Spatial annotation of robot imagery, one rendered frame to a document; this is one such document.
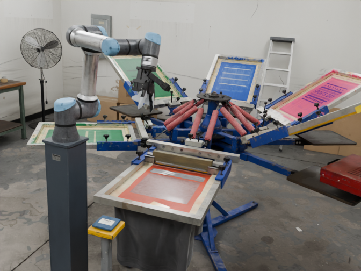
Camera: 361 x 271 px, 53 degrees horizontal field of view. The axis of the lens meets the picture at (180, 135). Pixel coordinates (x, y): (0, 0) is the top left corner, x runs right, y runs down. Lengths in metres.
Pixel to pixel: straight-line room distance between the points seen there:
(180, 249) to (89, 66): 1.11
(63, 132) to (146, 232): 0.73
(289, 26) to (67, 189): 4.83
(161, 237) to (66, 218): 0.61
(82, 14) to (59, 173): 5.45
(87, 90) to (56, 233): 0.90
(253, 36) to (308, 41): 0.87
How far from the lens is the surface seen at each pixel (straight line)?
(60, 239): 2.40
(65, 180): 2.17
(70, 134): 2.12
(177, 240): 2.01
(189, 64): 6.52
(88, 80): 2.11
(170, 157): 2.37
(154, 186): 2.14
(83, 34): 1.86
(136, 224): 2.04
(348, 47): 6.28
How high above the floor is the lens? 1.89
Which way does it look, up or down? 17 degrees down
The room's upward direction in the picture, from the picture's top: 4 degrees clockwise
